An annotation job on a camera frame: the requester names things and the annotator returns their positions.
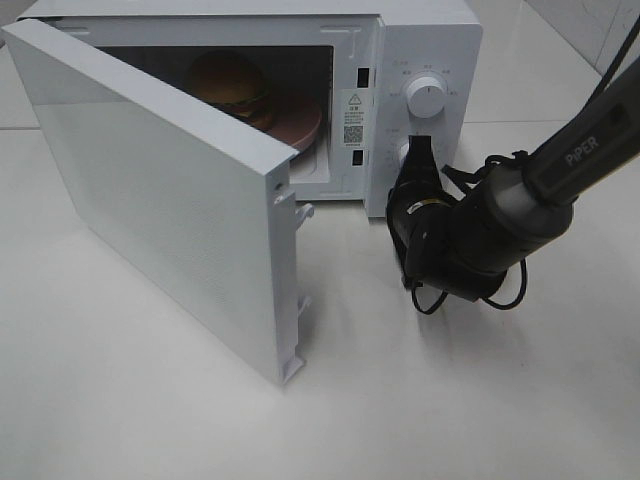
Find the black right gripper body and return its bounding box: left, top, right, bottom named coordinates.
left=389, top=135, right=445, bottom=209

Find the white timer knob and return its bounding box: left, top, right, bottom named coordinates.
left=397, top=142, right=409, bottom=167

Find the pink round plate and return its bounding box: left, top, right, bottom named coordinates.
left=266, top=91, right=323, bottom=152

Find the toy burger with lettuce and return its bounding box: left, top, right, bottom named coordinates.
left=184, top=50, right=275, bottom=131

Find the white microwave door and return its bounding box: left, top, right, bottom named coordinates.
left=3, top=19, right=314, bottom=384

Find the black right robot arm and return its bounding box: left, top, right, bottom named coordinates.
left=386, top=63, right=639, bottom=303

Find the upper white power knob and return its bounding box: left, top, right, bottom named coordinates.
left=405, top=73, right=447, bottom=119

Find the white microwave oven body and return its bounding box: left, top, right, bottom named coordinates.
left=5, top=1, right=482, bottom=217

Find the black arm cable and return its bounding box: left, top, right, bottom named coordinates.
left=399, top=0, right=640, bottom=316

